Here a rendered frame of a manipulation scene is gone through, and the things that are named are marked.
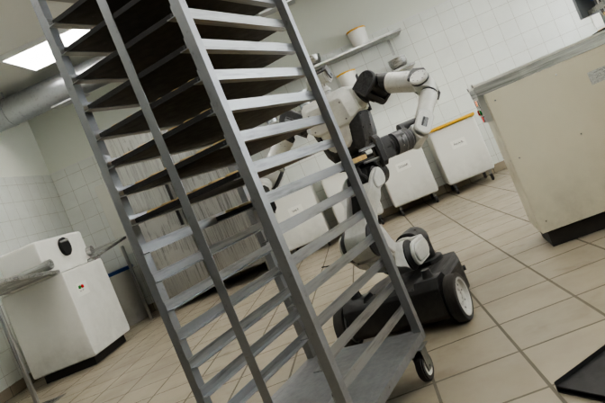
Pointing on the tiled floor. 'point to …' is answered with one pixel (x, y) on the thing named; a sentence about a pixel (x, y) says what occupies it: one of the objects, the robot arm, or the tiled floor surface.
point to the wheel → (423, 368)
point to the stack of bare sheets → (585, 378)
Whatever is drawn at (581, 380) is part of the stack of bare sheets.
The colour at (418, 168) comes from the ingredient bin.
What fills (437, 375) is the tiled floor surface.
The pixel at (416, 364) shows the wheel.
